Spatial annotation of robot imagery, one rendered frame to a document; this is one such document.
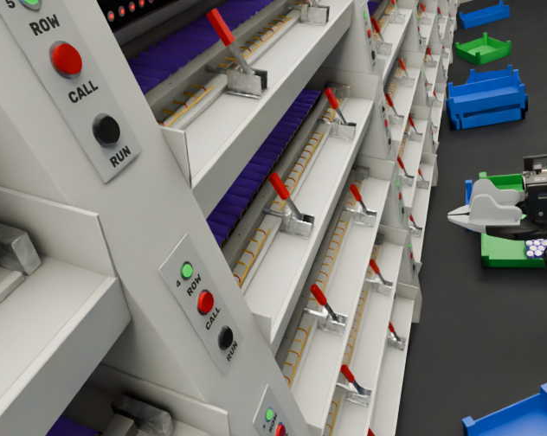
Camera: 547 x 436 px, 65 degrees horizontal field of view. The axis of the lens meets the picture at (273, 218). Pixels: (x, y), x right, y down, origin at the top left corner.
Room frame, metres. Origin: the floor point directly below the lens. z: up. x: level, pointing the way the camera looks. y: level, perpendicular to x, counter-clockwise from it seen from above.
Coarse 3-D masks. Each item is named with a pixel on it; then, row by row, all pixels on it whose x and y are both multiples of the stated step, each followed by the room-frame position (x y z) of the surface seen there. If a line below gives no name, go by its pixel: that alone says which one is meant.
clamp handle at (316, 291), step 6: (312, 288) 0.47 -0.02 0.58; (318, 288) 0.48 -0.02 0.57; (312, 294) 0.47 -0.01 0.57; (318, 294) 0.47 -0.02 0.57; (318, 300) 0.47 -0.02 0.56; (324, 300) 0.47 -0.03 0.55; (324, 306) 0.47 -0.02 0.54; (330, 306) 0.47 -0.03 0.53; (330, 312) 0.47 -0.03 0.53; (330, 318) 0.47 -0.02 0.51; (336, 318) 0.47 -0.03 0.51
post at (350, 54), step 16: (352, 16) 0.82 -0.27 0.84; (368, 16) 0.89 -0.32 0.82; (352, 32) 0.83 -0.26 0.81; (336, 48) 0.85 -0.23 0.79; (352, 48) 0.83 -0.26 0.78; (336, 64) 0.85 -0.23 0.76; (352, 64) 0.83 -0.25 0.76; (368, 64) 0.82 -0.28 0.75; (368, 128) 0.83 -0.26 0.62; (368, 144) 0.83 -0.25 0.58; (384, 144) 0.83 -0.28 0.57; (384, 208) 0.83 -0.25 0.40; (384, 224) 0.84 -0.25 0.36; (400, 224) 0.83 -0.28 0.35; (400, 272) 0.83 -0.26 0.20; (416, 272) 0.89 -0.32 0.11; (416, 304) 0.83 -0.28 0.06; (416, 320) 0.82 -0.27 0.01
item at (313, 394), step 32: (384, 160) 0.82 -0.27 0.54; (384, 192) 0.78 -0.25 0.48; (352, 224) 0.69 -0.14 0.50; (352, 256) 0.61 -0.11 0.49; (320, 288) 0.55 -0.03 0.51; (352, 288) 0.54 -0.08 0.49; (352, 320) 0.48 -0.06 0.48; (320, 352) 0.43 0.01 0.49; (320, 384) 0.38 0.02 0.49; (320, 416) 0.34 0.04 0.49
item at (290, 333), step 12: (348, 180) 0.80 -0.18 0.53; (348, 192) 0.76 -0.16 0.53; (336, 216) 0.69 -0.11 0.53; (324, 240) 0.63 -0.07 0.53; (324, 252) 0.60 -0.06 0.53; (336, 252) 0.61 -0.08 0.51; (312, 264) 0.58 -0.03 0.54; (324, 264) 0.59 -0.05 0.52; (312, 276) 0.55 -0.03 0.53; (324, 288) 0.54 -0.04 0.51; (300, 300) 0.51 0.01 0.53; (300, 312) 0.48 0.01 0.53; (288, 324) 0.47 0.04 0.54; (288, 336) 0.45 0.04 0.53; (288, 348) 0.43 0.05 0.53; (276, 360) 0.41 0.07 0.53; (288, 384) 0.39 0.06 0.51
